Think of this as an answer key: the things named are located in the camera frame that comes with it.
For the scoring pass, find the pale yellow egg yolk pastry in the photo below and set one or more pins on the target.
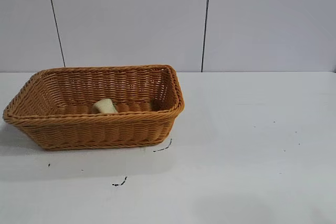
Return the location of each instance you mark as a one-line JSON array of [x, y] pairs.
[[103, 105]]

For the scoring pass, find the brown woven wicker basket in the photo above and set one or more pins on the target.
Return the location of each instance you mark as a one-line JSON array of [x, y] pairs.
[[99, 129]]

